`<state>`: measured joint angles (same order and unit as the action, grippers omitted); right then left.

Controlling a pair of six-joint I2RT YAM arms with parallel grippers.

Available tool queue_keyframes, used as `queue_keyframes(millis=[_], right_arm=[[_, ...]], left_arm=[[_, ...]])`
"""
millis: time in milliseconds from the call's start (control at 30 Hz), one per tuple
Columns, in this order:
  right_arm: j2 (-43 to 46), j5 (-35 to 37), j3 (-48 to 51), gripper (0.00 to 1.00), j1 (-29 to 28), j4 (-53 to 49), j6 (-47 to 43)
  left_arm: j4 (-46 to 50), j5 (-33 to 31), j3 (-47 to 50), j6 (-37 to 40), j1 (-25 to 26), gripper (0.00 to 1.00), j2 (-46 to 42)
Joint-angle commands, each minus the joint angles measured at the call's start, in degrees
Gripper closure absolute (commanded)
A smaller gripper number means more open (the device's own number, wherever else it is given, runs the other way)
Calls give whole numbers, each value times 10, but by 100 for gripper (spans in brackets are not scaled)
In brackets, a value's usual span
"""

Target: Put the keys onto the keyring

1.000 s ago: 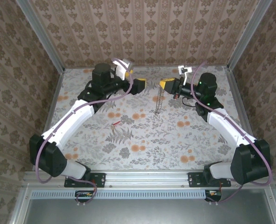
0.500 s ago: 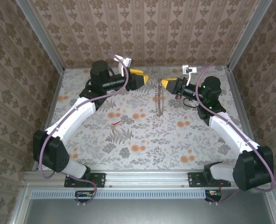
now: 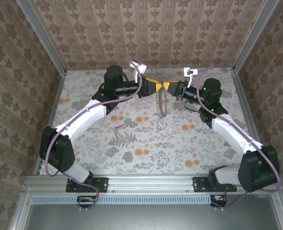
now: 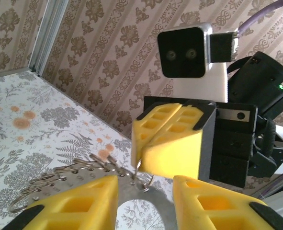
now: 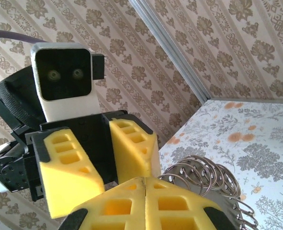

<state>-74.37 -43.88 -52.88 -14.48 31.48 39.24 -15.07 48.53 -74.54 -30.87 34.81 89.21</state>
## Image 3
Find floral patterned table cover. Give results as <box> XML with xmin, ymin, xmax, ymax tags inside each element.
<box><xmin>39</xmin><ymin>68</ymin><xmax>261</xmax><ymax>175</ymax></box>

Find grey metal panel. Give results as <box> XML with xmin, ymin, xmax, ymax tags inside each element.
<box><xmin>23</xmin><ymin>193</ymin><xmax>283</xmax><ymax>230</ymax></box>

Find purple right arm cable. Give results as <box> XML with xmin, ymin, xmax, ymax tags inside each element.
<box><xmin>195</xmin><ymin>65</ymin><xmax>282</xmax><ymax>211</ymax></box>

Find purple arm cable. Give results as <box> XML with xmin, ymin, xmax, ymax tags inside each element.
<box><xmin>195</xmin><ymin>65</ymin><xmax>282</xmax><ymax>211</ymax></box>
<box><xmin>45</xmin><ymin>57</ymin><xmax>142</xmax><ymax>212</ymax></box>

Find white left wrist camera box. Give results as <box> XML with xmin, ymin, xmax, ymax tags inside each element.
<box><xmin>129</xmin><ymin>62</ymin><xmax>147</xmax><ymax>83</ymax></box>

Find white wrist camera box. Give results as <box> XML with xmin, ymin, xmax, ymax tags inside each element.
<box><xmin>129</xmin><ymin>62</ymin><xmax>147</xmax><ymax>83</ymax></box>
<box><xmin>183</xmin><ymin>67</ymin><xmax>199</xmax><ymax>87</ymax></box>

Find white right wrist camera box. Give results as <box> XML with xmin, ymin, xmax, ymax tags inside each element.
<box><xmin>183</xmin><ymin>67</ymin><xmax>199</xmax><ymax>87</ymax></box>

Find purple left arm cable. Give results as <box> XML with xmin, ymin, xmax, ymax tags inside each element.
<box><xmin>45</xmin><ymin>57</ymin><xmax>142</xmax><ymax>212</ymax></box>

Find thin aluminium wall rail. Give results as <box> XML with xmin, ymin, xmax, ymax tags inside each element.
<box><xmin>66</xmin><ymin>66</ymin><xmax>234</xmax><ymax>71</ymax></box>

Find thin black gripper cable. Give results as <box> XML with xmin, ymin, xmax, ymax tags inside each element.
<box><xmin>184</xmin><ymin>100</ymin><xmax>202</xmax><ymax>112</ymax></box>

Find aluminium side rail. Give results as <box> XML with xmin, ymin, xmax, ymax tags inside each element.
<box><xmin>33</xmin><ymin>70</ymin><xmax>67</xmax><ymax>175</ymax></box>
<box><xmin>229</xmin><ymin>68</ymin><xmax>272</xmax><ymax>174</ymax></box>

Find aluminium corner post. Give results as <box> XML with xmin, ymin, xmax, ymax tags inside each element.
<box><xmin>232</xmin><ymin>0</ymin><xmax>280</xmax><ymax>73</ymax></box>
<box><xmin>16</xmin><ymin>0</ymin><xmax>68</xmax><ymax>75</ymax></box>

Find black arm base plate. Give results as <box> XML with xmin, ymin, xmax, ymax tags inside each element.
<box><xmin>192</xmin><ymin>176</ymin><xmax>238</xmax><ymax>193</ymax></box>
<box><xmin>66</xmin><ymin>176</ymin><xmax>109</xmax><ymax>193</ymax></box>

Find long aluminium mounting rail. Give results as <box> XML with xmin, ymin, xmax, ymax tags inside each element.
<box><xmin>23</xmin><ymin>174</ymin><xmax>282</xmax><ymax>194</ymax></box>

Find grey slotted cable duct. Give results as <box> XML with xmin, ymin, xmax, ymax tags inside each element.
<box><xmin>32</xmin><ymin>194</ymin><xmax>228</xmax><ymax>205</ymax></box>

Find connector with coloured wires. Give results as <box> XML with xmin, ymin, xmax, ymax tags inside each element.
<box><xmin>77</xmin><ymin>195</ymin><xmax>97</xmax><ymax>208</ymax></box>
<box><xmin>209</xmin><ymin>195</ymin><xmax>228</xmax><ymax>208</ymax></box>

